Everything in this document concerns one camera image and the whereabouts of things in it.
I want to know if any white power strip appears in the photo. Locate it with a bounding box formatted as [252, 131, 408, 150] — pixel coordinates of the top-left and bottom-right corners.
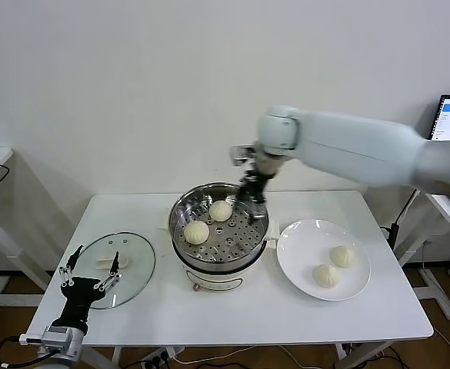
[142, 345, 185, 366]

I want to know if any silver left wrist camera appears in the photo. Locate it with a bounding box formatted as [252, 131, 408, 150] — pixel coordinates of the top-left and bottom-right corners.
[19, 325, 75, 351]

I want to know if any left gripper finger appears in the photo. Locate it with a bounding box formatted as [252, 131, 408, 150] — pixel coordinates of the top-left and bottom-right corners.
[95, 251, 124, 293]
[58, 244, 84, 288]

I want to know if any black laptop cable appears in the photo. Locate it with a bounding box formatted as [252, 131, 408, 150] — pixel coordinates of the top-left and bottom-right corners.
[393, 188, 420, 228]

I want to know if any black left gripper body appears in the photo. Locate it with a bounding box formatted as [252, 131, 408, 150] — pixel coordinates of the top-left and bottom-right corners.
[53, 276, 107, 330]

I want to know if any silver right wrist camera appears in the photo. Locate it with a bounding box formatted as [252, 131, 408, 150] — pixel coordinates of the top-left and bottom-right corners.
[230, 145, 256, 167]

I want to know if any white electric cooker base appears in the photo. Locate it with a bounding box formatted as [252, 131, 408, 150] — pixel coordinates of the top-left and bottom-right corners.
[170, 238, 268, 293]

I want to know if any white side table with laptop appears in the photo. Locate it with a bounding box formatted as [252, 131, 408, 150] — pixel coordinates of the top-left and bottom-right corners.
[395, 191, 450, 321]

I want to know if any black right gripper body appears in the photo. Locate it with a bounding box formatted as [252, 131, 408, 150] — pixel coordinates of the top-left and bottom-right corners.
[242, 171, 274, 199]

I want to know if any glass lid with white handle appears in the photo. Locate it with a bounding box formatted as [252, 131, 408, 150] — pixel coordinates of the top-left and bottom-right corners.
[68, 231, 157, 311]

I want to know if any black power adapter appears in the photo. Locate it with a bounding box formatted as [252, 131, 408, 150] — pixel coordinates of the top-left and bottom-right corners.
[380, 221, 401, 247]

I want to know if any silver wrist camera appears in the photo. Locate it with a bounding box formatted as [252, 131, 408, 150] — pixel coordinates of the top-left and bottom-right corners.
[230, 145, 256, 167]
[19, 325, 75, 351]

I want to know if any white round plate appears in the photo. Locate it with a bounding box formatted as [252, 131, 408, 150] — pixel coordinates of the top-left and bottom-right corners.
[276, 218, 372, 302]

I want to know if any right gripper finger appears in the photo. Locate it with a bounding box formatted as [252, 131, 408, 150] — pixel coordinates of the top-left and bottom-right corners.
[235, 178, 252, 204]
[247, 195, 268, 226]

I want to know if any white steamed baozi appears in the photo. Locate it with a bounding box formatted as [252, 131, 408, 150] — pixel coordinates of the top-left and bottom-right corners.
[312, 263, 342, 289]
[183, 221, 211, 246]
[208, 199, 233, 223]
[330, 244, 357, 269]

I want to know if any stainless steel steamer basket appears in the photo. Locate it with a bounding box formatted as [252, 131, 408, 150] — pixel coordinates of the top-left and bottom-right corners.
[158, 181, 283, 262]

